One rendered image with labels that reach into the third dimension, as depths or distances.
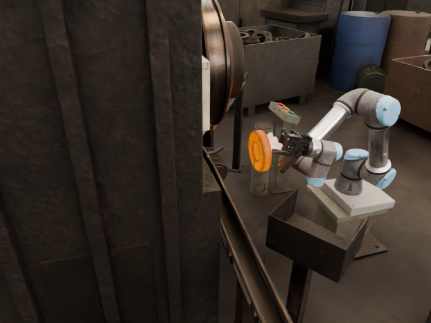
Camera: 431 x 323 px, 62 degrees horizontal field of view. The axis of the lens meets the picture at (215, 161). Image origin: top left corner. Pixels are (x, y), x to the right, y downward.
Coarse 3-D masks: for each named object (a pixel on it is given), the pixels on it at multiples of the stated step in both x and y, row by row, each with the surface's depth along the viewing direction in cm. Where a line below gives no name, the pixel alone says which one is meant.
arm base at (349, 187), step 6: (342, 174) 193; (336, 180) 201; (342, 180) 194; (348, 180) 192; (354, 180) 191; (360, 180) 192; (336, 186) 197; (342, 186) 194; (348, 186) 193; (354, 186) 192; (360, 186) 193; (342, 192) 194; (348, 192) 193; (354, 192) 192; (360, 192) 195
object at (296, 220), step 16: (288, 208) 131; (272, 224) 120; (288, 224) 115; (304, 224) 133; (272, 240) 122; (288, 240) 118; (304, 240) 113; (320, 240) 109; (336, 240) 127; (352, 240) 108; (288, 256) 121; (304, 256) 116; (320, 256) 112; (336, 256) 108; (352, 256) 117; (304, 272) 129; (320, 272) 114; (336, 272) 110; (304, 288) 132; (288, 304) 141; (304, 304) 141
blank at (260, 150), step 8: (256, 136) 132; (264, 136) 130; (248, 144) 142; (256, 144) 138; (264, 144) 128; (256, 152) 139; (264, 152) 128; (256, 160) 136; (264, 160) 129; (256, 168) 137; (264, 168) 132
